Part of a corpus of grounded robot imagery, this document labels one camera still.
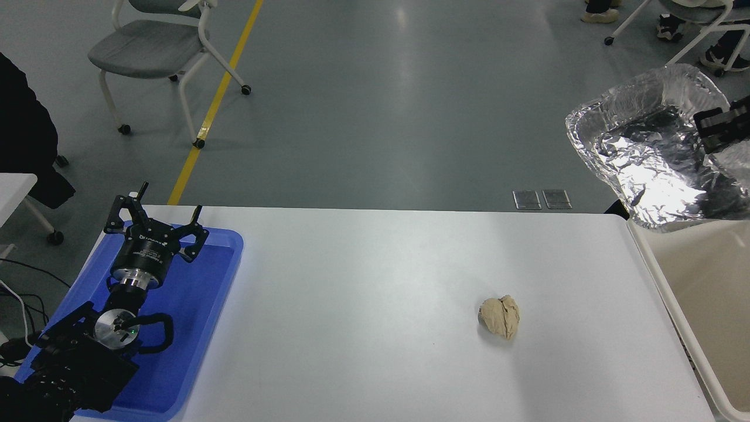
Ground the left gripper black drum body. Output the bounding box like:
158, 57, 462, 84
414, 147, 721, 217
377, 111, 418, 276
110, 226, 181, 281

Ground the foil plate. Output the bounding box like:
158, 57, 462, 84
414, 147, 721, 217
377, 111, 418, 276
565, 63, 750, 233

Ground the person's foot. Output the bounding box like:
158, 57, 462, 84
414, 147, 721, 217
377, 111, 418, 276
581, 0, 622, 25
656, 13, 684, 42
700, 26, 750, 74

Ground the blue plastic tray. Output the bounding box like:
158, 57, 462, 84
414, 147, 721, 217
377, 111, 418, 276
13, 222, 244, 421

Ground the white wheeled chair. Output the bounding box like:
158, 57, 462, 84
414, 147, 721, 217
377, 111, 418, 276
605, 0, 750, 78

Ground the person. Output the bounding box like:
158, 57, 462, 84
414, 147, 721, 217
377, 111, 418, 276
0, 52, 76, 210

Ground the large pale bin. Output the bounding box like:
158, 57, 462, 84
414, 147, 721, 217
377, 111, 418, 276
627, 216, 750, 422

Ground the crumpled tan paper ball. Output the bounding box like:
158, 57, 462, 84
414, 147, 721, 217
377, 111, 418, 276
478, 295, 521, 342

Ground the black cable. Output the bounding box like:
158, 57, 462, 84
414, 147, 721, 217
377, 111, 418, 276
0, 258, 72, 329

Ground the white cable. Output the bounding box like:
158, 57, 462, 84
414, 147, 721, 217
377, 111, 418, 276
0, 279, 33, 348

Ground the grey chair with white frame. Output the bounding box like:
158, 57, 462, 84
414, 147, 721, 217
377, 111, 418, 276
88, 0, 253, 149

